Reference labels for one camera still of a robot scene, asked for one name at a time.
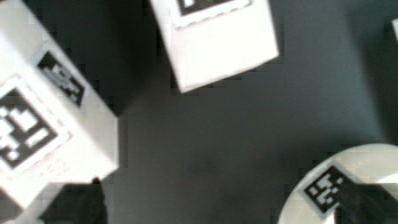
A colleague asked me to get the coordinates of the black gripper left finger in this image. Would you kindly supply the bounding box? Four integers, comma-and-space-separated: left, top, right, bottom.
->
15, 177, 108, 224

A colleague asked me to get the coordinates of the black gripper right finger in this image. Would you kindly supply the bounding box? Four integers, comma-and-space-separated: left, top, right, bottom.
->
335, 184, 398, 224

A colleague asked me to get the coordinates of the white round stool seat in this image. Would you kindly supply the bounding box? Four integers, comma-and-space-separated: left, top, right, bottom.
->
276, 144, 398, 224

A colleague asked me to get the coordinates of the white stool leg with tag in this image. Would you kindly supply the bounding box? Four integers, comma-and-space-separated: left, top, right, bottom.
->
390, 18, 398, 42
149, 0, 278, 92
0, 0, 118, 207

